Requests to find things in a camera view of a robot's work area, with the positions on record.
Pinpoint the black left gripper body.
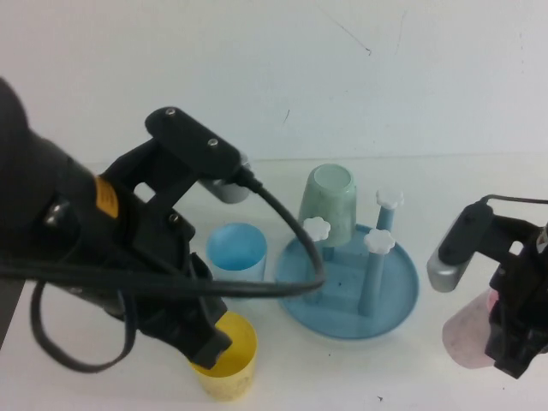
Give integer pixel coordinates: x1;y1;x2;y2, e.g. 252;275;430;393
46;140;228;343

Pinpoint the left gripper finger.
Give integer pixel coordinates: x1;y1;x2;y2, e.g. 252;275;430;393
188;327;235;372

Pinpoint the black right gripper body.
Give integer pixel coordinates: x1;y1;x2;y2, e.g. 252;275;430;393
491;217;548;352

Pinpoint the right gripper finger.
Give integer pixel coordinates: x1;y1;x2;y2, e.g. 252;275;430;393
485;299;510;360
496;329;536;380

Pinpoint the pink speckled cup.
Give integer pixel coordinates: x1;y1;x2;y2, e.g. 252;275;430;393
442;290;501;369

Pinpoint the yellow cup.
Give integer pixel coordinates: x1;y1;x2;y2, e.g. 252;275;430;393
188;311;259;402

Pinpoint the blue speckled cup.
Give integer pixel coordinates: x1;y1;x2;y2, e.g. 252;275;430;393
206;222;269;301

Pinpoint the blue cup stand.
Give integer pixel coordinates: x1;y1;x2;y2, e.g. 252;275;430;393
273;190;420;342

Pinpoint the green speckled cup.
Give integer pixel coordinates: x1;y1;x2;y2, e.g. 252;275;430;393
298;164;358;248

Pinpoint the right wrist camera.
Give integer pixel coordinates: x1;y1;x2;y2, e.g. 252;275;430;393
426;200;498;295

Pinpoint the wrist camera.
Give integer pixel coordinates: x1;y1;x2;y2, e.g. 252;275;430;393
144;106;253;205
426;200;498;295

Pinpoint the black right camera cable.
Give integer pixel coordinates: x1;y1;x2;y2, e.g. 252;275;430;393
479;194;548;206

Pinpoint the black camera cable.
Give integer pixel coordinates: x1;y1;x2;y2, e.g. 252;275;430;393
0;170;326;373
479;194;548;206

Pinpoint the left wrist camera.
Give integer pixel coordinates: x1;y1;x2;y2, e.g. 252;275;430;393
144;106;253;205

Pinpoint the black left camera cable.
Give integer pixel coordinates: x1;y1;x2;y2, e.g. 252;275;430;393
0;170;326;373

